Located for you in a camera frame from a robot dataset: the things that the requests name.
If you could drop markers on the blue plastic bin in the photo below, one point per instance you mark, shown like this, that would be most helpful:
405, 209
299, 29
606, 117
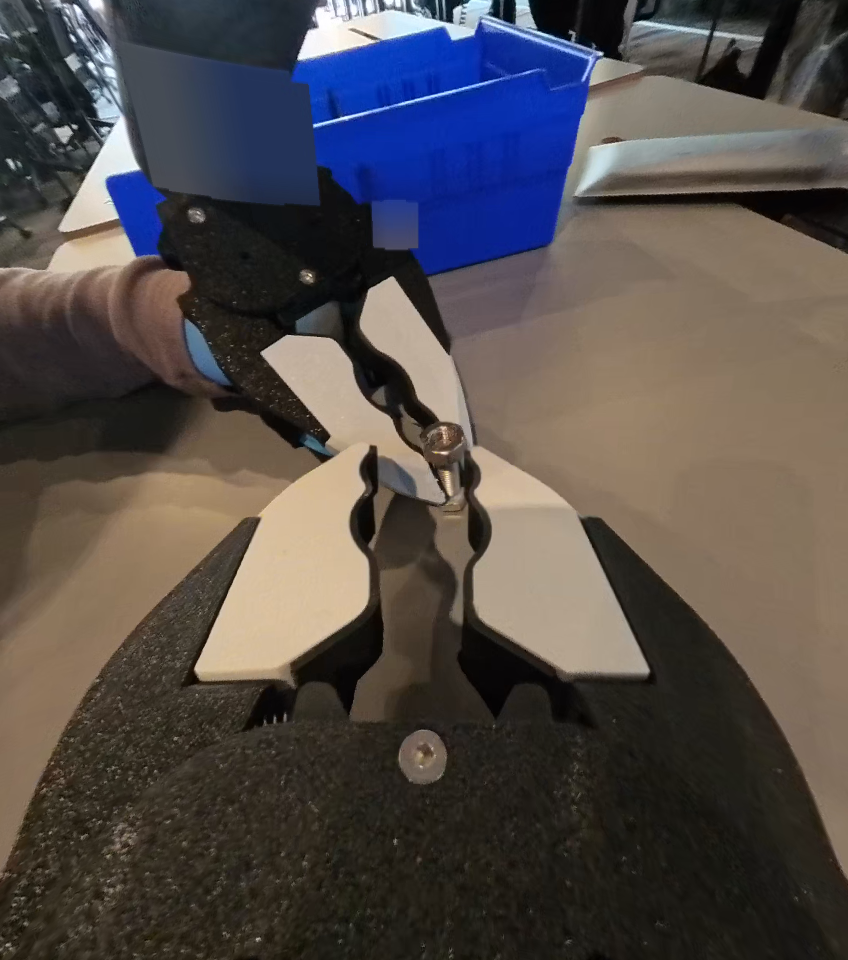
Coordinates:
469, 150

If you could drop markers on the person's left forearm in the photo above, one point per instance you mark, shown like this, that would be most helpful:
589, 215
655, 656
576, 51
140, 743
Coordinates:
56, 337

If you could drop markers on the silver hex bolt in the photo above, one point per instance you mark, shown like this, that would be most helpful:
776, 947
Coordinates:
445, 442

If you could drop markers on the silver hex nut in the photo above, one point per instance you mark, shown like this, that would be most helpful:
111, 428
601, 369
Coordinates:
456, 502

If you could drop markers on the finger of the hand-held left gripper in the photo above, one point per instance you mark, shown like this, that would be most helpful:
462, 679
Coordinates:
319, 390
416, 345

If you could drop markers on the black office chair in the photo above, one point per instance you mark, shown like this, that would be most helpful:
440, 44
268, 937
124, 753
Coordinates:
3, 112

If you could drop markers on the grey pouch with snap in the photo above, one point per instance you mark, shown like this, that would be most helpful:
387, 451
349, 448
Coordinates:
731, 161

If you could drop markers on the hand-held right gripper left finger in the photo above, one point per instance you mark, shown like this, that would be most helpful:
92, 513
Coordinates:
296, 592

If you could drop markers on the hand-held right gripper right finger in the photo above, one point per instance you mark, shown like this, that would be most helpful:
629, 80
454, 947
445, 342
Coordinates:
559, 592

